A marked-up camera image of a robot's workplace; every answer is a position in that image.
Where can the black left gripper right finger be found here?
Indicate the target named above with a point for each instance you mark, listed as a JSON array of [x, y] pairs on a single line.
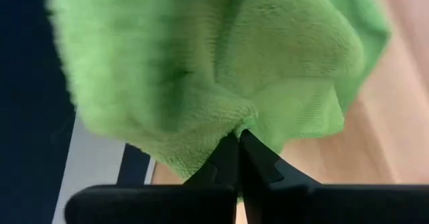
[[318, 207]]

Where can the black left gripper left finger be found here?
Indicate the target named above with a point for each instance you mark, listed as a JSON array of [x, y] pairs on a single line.
[[151, 207]]

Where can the green microfibre towel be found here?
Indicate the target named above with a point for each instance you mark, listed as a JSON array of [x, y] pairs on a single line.
[[201, 66]]

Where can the navy white striped fabric basket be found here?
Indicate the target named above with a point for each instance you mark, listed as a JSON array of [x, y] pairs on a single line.
[[20, 116]]

